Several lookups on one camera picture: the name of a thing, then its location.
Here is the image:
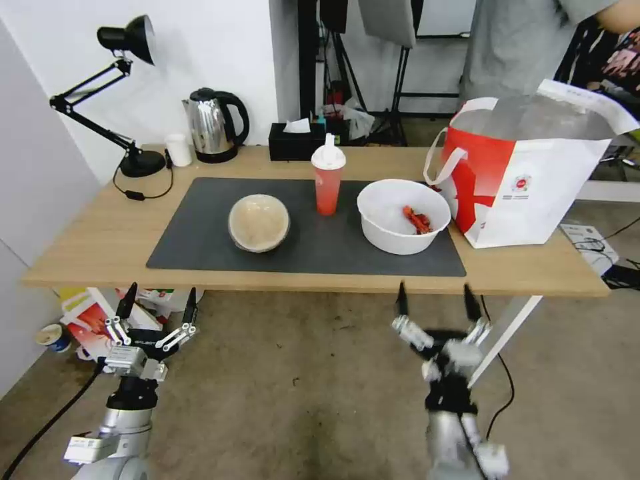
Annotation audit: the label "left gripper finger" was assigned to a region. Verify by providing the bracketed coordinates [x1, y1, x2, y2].
[158, 286, 199, 354]
[103, 282, 139, 347]

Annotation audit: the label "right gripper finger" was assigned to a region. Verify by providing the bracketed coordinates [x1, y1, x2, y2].
[391, 281, 435, 351]
[463, 284, 494, 347]

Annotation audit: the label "red and white takeout bag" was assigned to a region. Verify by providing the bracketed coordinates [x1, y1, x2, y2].
[423, 79, 640, 249]

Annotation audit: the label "clear plastic bag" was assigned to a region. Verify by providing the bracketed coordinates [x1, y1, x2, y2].
[343, 97, 377, 142]

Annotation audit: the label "white printed cardboard box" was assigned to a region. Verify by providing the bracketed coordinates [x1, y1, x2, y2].
[135, 287, 204, 314]

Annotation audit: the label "red and white cardboard box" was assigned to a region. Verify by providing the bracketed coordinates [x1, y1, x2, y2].
[59, 287, 166, 362]

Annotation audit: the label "white metal table leg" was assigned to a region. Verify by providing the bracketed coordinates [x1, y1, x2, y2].
[467, 295, 544, 389]

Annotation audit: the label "paper noodle cup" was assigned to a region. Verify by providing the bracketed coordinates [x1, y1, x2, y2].
[35, 323, 71, 354]

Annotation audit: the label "large white plastic bowl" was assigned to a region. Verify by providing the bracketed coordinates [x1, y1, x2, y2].
[356, 179, 452, 256]

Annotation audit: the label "red crayfish shells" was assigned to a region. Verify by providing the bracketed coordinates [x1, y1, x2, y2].
[401, 205, 432, 235]

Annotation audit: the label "clear lidded food bowl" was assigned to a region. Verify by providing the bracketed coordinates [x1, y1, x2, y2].
[228, 193, 291, 255]

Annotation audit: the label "dark grey desk mat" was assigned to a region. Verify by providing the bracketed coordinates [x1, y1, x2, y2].
[145, 177, 467, 278]

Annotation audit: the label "red drink cup white lid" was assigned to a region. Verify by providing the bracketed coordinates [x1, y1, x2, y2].
[311, 133, 347, 217]

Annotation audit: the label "black desk lamp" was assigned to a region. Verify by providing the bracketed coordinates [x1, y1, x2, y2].
[49, 13, 167, 179]

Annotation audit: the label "small white cup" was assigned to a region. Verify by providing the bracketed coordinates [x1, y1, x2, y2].
[165, 133, 193, 167]

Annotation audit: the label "steel electric kettle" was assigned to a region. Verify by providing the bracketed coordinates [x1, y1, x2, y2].
[181, 87, 250, 164]

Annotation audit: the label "black tissue box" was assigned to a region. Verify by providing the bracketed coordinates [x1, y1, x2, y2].
[268, 119, 326, 162]

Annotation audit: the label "black tripod stand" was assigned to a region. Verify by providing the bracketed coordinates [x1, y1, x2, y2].
[319, 0, 372, 117]

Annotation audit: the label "person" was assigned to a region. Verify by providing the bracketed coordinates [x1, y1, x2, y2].
[459, 0, 640, 103]

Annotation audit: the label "grey fabric panel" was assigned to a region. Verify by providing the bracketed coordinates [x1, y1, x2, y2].
[357, 0, 419, 49]

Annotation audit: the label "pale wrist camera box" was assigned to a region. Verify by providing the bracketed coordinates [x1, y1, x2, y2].
[441, 339, 485, 387]
[103, 343, 169, 384]

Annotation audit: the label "black floor cable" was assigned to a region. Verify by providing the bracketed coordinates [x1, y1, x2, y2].
[482, 349, 516, 443]
[0, 367, 103, 480]

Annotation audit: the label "black lamp cable with switch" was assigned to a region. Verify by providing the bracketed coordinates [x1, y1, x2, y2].
[112, 149, 175, 202]

